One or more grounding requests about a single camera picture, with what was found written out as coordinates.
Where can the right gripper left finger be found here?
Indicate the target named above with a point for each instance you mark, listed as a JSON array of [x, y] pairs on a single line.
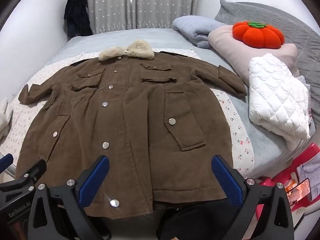
[[58, 212]]

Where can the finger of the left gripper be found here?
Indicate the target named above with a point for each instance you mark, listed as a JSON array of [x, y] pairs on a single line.
[[6, 162], [22, 190]]

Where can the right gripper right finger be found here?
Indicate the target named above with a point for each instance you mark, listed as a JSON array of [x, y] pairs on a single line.
[[275, 221]]

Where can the smartphone on stool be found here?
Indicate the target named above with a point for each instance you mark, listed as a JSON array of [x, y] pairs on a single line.
[[299, 192]]

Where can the red plastic stool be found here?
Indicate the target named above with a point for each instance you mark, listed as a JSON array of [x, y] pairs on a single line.
[[306, 165]]

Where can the light grey bed blanket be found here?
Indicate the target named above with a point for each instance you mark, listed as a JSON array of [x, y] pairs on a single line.
[[269, 149]]

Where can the cherry print white sheet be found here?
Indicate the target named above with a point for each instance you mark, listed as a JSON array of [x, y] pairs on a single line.
[[22, 117]]

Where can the white quilted folded blanket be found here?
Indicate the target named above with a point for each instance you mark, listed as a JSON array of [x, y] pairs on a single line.
[[277, 100]]

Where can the dark hanging garment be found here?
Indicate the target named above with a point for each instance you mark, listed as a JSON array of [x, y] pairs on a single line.
[[77, 19]]

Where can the grey dotted curtain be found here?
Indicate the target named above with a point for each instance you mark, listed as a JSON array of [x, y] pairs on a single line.
[[114, 15]]

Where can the orange pumpkin plush cushion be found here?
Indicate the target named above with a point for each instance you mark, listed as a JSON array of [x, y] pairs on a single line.
[[258, 35]]

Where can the pink pillow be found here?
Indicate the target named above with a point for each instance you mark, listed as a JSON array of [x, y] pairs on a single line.
[[238, 55]]

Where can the grey quilted pillow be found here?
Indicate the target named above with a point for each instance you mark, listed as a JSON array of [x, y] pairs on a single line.
[[294, 30]]

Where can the blue-grey folded blanket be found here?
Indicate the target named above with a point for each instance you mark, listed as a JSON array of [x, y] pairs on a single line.
[[196, 29]]

